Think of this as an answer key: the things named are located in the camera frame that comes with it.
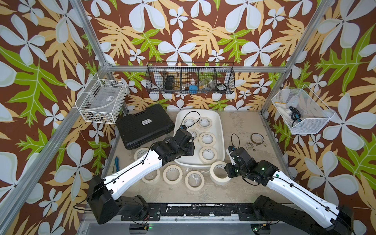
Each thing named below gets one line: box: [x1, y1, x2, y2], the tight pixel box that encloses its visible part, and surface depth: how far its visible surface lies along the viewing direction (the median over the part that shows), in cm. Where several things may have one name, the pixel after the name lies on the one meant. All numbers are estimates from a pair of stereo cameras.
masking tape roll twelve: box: [209, 161, 232, 186], surface depth 75 cm
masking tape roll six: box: [196, 116, 213, 130], surface depth 113 cm
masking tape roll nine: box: [185, 170, 205, 191], surface depth 85 cm
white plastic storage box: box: [173, 109, 226, 169], surface depth 102 cm
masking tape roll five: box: [184, 118, 195, 127], surface depth 113 cm
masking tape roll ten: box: [198, 132, 216, 147], surface depth 100 cm
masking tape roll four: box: [141, 167, 161, 184], surface depth 84 cm
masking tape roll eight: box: [188, 128, 200, 141], surface depth 106 cm
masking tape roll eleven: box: [198, 146, 218, 165], surface depth 95 cm
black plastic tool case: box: [115, 103, 175, 150], surface depth 104 cm
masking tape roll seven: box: [163, 164, 184, 185], surface depth 87 cm
